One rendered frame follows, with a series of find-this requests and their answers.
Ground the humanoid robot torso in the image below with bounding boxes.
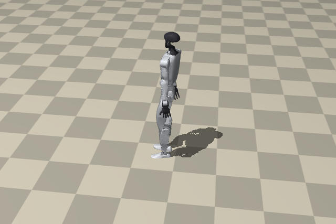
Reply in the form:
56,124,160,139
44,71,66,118
161,49,181,101

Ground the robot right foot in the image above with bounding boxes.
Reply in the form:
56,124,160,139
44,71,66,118
153,144,172,152

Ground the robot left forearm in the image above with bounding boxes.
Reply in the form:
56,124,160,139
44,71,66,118
161,81,169,106

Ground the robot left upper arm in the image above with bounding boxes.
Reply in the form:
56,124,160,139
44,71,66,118
160,57,170,85

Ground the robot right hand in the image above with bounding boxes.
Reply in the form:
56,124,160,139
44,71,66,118
174,86,180,100

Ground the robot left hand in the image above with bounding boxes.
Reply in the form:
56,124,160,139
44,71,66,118
160,101,171,118

